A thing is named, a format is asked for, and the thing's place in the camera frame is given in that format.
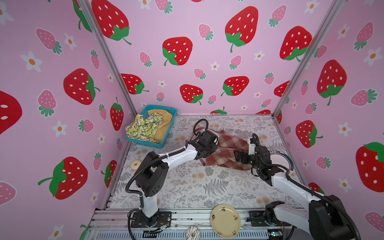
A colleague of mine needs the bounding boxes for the red plaid skirt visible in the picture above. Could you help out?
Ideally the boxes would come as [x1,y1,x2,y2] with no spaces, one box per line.
[200,129,251,171]

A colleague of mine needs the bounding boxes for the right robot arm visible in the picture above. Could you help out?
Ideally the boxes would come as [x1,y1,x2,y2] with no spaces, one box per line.
[234,144,361,240]

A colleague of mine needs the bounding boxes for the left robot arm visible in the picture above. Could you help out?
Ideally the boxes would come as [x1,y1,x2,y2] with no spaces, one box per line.
[126,130,219,219]

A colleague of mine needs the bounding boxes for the pink plate with teal rim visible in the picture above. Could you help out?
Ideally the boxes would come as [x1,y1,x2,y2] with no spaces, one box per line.
[270,151,295,172]

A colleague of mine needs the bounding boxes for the teal plastic basket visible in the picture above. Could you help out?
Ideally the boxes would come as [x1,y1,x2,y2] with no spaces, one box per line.
[125,105,177,149]

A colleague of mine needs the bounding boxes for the tan skirt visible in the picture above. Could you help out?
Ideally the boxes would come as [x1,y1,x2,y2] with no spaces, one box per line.
[148,109,173,144]

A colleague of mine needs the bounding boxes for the lemon print skirt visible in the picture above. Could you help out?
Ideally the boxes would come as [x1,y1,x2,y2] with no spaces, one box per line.
[125,113,162,144]

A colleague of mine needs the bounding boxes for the cream plate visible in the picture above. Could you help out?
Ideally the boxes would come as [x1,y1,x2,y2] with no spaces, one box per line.
[210,204,241,239]

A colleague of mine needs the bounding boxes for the plain glazed donut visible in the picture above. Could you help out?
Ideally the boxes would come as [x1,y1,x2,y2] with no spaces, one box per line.
[130,160,142,171]

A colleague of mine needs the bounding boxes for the chocolate drizzled donut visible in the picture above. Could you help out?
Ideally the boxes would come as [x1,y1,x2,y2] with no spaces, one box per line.
[186,226,201,240]

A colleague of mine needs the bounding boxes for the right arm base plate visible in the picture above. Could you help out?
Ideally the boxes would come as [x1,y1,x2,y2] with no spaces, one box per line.
[246,211,292,227]

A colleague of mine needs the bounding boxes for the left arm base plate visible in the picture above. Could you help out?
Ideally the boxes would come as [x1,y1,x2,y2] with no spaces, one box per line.
[130,211,172,228]

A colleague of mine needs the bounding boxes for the aluminium frame rail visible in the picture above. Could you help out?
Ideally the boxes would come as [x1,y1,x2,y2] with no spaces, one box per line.
[80,208,313,240]

